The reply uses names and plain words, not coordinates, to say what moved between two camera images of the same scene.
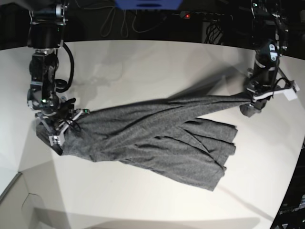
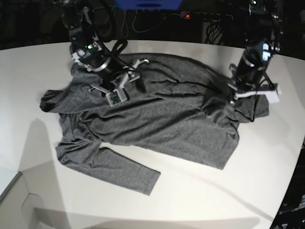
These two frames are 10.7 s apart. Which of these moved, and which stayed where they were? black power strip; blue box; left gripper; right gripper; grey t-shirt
Moved: left gripper; grey t-shirt; right gripper
Stayed: blue box; black power strip
